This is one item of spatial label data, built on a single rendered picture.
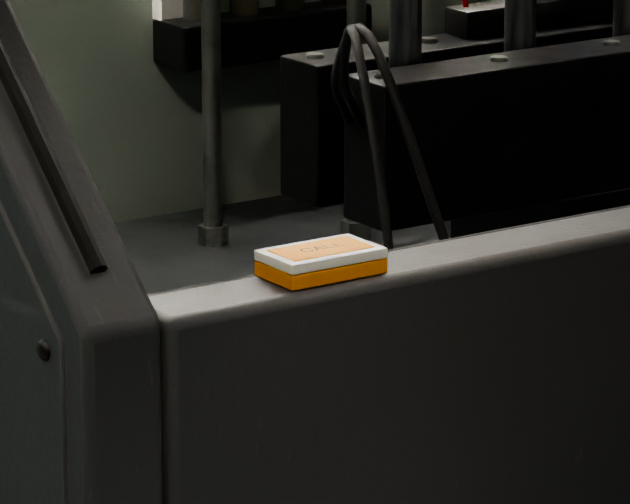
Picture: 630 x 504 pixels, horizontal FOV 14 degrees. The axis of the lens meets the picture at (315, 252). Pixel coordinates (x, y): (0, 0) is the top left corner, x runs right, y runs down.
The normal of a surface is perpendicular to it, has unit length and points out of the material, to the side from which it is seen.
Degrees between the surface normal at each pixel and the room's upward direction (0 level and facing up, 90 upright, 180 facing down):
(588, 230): 0
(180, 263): 0
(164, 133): 90
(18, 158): 43
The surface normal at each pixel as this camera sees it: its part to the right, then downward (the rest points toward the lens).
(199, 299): 0.00, -0.96
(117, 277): 0.38, -0.55
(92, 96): 0.56, 0.22
